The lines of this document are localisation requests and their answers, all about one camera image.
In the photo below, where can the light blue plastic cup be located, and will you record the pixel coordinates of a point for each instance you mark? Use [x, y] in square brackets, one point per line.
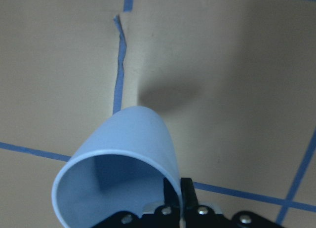
[120, 167]

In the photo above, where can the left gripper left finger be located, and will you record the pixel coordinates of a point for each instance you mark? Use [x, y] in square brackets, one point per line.
[171, 197]

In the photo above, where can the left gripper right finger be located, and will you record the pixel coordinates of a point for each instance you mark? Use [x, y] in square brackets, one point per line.
[189, 196]

